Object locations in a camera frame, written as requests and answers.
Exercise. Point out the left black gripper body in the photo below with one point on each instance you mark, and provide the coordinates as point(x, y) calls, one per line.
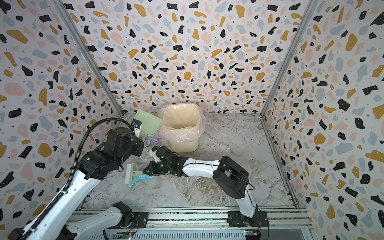
point(136, 148)

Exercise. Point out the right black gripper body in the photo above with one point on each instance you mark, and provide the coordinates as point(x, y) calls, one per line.
point(151, 168)

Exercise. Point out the green hand brush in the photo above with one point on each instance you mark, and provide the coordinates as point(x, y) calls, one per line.
point(132, 170)

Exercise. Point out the green plastic dustpan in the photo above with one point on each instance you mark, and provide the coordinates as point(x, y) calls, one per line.
point(151, 123)

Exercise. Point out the cream trash bin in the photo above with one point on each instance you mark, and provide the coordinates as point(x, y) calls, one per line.
point(184, 147)

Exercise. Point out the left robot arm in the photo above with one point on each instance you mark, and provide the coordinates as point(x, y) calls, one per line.
point(51, 223)

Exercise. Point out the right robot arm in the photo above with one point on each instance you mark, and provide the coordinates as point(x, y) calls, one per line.
point(229, 176)

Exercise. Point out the purple white paper scrap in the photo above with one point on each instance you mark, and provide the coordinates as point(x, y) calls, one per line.
point(146, 140)

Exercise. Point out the teal paper scrap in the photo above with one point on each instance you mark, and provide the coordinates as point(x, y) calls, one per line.
point(139, 178)

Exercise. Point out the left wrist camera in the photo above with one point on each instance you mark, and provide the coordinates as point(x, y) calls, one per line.
point(137, 127)

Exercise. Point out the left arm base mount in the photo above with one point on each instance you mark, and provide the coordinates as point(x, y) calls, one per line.
point(135, 220)

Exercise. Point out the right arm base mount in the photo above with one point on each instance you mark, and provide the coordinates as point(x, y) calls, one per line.
point(237, 220)

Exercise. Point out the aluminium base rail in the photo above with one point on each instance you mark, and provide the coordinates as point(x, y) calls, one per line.
point(213, 223)

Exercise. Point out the left aluminium corner post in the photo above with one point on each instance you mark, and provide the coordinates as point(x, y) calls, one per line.
point(71, 26)

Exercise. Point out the aluminium corner post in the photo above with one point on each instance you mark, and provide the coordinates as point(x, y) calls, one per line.
point(71, 26)
point(290, 54)

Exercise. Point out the right aluminium corner post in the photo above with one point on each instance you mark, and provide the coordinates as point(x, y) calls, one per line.
point(290, 54)

